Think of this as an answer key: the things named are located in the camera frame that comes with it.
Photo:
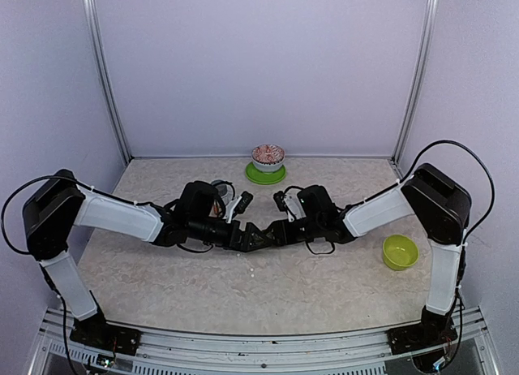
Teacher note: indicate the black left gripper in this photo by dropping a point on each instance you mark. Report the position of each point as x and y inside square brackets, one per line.
[246, 243]

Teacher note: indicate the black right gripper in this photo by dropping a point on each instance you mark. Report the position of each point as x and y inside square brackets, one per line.
[280, 233]

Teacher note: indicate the amber bottle grey cap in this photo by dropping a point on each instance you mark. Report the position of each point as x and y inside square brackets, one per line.
[225, 190]

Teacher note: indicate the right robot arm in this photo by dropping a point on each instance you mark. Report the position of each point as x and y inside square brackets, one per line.
[440, 204]

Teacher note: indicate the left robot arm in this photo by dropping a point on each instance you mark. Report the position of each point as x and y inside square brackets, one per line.
[63, 202]

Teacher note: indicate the green plate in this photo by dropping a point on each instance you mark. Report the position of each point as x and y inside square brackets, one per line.
[264, 178]

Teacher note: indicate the red patterned white bowl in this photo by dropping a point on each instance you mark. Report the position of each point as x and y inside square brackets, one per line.
[268, 158]

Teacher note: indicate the lime green bowl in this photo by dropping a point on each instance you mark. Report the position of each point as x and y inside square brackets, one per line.
[399, 252]

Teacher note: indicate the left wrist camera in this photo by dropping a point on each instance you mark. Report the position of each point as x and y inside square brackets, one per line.
[237, 206]

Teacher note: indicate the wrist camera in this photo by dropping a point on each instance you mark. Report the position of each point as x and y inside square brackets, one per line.
[237, 206]
[290, 205]

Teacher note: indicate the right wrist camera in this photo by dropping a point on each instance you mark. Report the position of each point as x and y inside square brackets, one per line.
[290, 205]

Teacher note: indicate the front aluminium rail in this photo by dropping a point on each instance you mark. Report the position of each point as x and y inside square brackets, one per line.
[162, 351]

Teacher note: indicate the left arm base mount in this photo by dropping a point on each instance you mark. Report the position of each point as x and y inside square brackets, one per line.
[106, 337]

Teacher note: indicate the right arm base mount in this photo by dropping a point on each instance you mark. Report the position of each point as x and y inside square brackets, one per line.
[432, 330]

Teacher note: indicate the left aluminium frame post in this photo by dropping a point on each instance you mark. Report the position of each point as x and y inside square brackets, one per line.
[94, 28]

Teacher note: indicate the aluminium frame post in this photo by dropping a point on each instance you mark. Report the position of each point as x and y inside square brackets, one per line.
[94, 28]
[417, 80]

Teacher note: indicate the right aluminium frame post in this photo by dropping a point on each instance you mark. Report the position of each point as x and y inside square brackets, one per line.
[417, 80]

